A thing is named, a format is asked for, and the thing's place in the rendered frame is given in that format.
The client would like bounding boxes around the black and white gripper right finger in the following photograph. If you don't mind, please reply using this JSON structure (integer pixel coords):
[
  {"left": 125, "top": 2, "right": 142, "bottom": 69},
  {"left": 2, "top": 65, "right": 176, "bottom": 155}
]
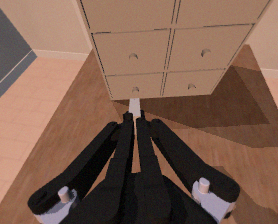
[{"left": 134, "top": 98, "right": 240, "bottom": 224}]

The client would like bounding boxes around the beige small chest of drawers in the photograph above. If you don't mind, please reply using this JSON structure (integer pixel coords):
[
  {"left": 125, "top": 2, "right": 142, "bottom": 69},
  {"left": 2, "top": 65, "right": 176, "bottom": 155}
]
[{"left": 76, "top": 0, "right": 274, "bottom": 100}]

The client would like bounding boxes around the tan wooden drawer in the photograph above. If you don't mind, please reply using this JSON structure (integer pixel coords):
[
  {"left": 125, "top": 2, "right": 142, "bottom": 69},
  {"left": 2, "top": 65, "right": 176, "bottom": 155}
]
[
  {"left": 167, "top": 23, "right": 252, "bottom": 70},
  {"left": 176, "top": 0, "right": 269, "bottom": 24},
  {"left": 93, "top": 28, "right": 170, "bottom": 74},
  {"left": 106, "top": 72, "right": 163, "bottom": 100},
  {"left": 162, "top": 68, "right": 224, "bottom": 96},
  {"left": 81, "top": 0, "right": 175, "bottom": 29}
]

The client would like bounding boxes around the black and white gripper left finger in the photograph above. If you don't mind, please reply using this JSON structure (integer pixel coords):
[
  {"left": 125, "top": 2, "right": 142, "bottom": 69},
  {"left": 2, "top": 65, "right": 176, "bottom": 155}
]
[{"left": 27, "top": 98, "right": 136, "bottom": 224}]

